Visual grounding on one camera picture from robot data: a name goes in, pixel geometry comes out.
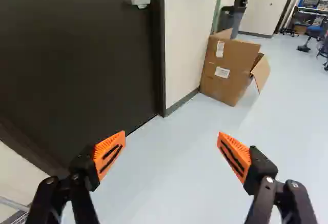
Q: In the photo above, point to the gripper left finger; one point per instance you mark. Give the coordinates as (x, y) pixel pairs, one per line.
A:
(84, 166)

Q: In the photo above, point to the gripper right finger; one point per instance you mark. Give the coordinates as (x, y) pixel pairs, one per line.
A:
(261, 168)

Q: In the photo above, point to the dark brown door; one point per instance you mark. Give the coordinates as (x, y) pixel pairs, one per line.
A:
(77, 62)

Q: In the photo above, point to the brown cardboard box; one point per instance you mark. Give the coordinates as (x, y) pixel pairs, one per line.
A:
(230, 67)

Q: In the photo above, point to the blue office chair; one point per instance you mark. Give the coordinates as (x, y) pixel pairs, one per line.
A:
(311, 33)

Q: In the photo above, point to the black trash bin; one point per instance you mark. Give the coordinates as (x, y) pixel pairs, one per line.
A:
(226, 17)

